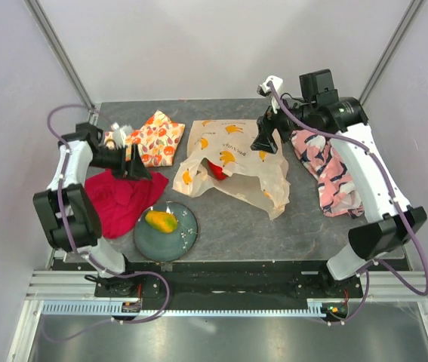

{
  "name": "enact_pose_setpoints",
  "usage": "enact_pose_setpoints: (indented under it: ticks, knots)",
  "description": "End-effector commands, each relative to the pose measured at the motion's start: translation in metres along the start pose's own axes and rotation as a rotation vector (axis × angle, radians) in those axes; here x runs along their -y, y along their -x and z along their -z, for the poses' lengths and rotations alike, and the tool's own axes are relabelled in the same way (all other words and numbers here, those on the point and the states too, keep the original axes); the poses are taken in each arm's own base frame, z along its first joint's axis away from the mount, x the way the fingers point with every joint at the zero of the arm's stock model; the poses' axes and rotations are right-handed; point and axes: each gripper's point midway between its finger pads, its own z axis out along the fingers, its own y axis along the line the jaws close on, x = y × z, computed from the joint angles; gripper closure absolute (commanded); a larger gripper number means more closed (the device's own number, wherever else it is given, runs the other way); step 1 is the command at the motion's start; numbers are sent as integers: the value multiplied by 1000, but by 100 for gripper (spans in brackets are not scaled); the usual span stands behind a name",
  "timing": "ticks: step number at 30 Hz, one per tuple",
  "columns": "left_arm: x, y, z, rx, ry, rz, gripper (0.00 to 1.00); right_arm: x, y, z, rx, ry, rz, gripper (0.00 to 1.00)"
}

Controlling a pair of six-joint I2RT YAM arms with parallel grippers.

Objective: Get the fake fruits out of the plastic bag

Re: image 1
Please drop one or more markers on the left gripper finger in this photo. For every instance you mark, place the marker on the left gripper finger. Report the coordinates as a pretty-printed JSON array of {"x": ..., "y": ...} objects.
[
  {"x": 132, "y": 145},
  {"x": 135, "y": 170}
]

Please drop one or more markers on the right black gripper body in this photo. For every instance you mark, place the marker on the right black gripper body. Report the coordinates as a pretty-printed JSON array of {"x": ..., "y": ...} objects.
[{"x": 283, "y": 122}]

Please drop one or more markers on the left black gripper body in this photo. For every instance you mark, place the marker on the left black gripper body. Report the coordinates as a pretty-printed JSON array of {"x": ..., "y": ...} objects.
[{"x": 114, "y": 160}]

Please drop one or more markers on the banana print plastic bag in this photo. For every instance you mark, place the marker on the banana print plastic bag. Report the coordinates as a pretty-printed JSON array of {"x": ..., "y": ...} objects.
[{"x": 255, "y": 177}]

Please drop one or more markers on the red fake bell pepper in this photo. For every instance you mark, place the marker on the red fake bell pepper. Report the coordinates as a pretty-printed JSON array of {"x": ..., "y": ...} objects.
[{"x": 216, "y": 171}]

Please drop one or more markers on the orange green fake mango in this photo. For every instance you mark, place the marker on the orange green fake mango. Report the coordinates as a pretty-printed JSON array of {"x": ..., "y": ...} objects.
[{"x": 161, "y": 221}]

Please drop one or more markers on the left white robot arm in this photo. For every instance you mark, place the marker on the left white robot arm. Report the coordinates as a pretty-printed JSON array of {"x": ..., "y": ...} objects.
[{"x": 66, "y": 213}]

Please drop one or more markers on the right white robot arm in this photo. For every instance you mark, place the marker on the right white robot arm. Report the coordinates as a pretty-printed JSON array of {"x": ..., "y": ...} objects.
[{"x": 391, "y": 220}]

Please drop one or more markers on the orange floral cloth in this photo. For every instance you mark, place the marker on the orange floral cloth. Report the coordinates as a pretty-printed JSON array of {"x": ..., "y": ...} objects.
[{"x": 160, "y": 137}]

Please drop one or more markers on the magenta red cloth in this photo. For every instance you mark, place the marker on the magenta red cloth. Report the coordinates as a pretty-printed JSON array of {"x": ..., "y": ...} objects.
[{"x": 120, "y": 202}]

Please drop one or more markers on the teal ceramic plate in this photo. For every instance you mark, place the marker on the teal ceramic plate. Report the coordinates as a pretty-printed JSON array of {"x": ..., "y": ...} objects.
[{"x": 160, "y": 247}]

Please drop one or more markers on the pink patterned cloth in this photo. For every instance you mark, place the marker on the pink patterned cloth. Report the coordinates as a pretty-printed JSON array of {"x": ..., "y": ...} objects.
[{"x": 336, "y": 189}]

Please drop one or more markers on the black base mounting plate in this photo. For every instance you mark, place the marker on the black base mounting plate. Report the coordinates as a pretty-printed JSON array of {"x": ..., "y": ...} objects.
[{"x": 292, "y": 280}]

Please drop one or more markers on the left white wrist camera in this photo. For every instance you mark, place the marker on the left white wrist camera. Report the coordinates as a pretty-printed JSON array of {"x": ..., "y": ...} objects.
[{"x": 116, "y": 138}]

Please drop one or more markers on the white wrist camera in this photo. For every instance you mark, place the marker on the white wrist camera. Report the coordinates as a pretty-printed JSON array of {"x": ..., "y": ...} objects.
[
  {"x": 264, "y": 89},
  {"x": 116, "y": 138}
]

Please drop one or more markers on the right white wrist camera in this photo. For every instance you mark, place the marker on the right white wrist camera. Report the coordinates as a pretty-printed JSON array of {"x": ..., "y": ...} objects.
[{"x": 264, "y": 89}]

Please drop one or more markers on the slotted cable duct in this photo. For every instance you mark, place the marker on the slotted cable duct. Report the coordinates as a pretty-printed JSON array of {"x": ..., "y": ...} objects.
[{"x": 123, "y": 309}]

